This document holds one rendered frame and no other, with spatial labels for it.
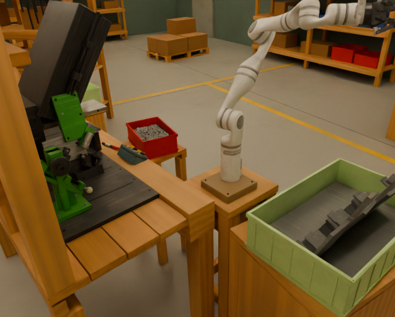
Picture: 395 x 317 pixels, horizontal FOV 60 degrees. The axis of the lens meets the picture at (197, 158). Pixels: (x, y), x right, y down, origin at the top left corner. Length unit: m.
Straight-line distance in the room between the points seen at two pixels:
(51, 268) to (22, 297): 1.39
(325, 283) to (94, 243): 0.80
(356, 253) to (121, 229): 0.86
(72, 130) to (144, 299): 1.13
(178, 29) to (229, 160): 6.81
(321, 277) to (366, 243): 0.30
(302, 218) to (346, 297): 0.41
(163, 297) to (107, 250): 1.02
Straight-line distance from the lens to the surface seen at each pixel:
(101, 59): 4.55
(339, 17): 1.37
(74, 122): 1.66
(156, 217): 1.39
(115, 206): 1.45
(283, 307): 1.37
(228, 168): 1.53
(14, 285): 2.61
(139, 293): 2.29
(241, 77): 1.50
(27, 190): 0.98
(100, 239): 1.34
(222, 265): 1.69
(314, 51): 6.96
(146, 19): 11.53
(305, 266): 1.19
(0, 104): 0.89
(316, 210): 1.51
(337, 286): 1.16
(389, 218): 1.57
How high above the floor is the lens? 1.74
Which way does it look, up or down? 29 degrees down
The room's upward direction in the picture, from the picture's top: 2 degrees counter-clockwise
